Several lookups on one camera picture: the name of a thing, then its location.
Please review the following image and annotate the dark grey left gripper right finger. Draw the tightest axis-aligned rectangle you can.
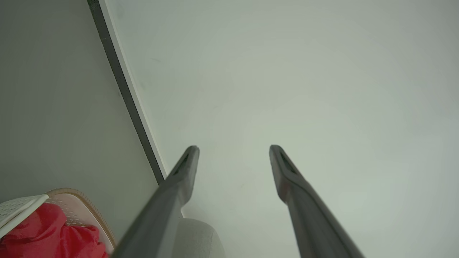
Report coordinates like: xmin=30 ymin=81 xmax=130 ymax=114
xmin=269 ymin=144 xmax=365 ymax=258

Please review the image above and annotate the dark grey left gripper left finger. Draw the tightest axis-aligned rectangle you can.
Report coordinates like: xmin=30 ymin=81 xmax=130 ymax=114
xmin=110 ymin=145 xmax=200 ymax=258

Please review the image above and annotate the red garment with white stripes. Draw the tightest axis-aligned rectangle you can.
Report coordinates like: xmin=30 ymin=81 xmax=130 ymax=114
xmin=0 ymin=202 xmax=110 ymax=258

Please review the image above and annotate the white perforated laundry basket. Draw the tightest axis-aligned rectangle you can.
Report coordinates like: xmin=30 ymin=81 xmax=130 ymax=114
xmin=0 ymin=188 xmax=117 ymax=258

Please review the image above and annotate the light grey fabric sofa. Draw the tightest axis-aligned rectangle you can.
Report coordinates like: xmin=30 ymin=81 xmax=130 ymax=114
xmin=179 ymin=217 xmax=226 ymax=258

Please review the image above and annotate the dark baseboard strip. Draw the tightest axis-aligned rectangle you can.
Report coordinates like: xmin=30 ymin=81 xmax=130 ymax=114
xmin=87 ymin=0 xmax=169 ymax=185

